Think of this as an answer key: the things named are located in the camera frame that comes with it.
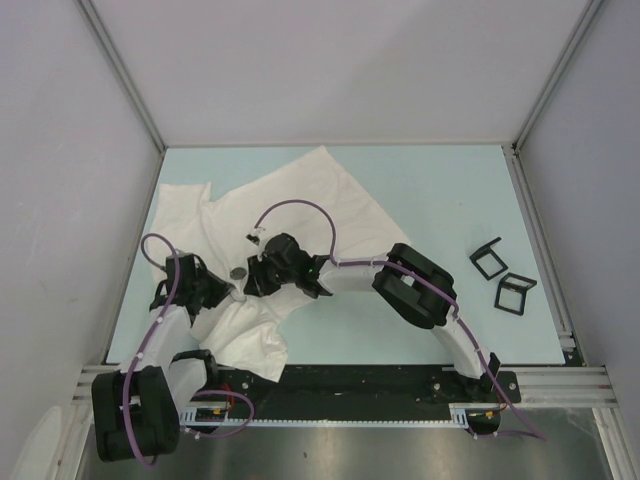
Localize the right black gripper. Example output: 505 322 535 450
244 252 298 298

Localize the white t-shirt garment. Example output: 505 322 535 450
150 147 409 381

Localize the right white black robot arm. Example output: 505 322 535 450
243 233 501 401

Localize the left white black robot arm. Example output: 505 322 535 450
91 253 233 462

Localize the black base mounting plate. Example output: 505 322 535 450
217 365 500 422

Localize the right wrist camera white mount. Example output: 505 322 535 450
246 226 268 258

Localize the grey slotted cable duct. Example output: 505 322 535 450
179 402 501 431

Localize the upper black square frame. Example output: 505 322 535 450
469 237 508 281

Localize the black square frame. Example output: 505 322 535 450
494 273 538 316
469 237 508 281

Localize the lower black square frame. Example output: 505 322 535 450
494 273 538 316

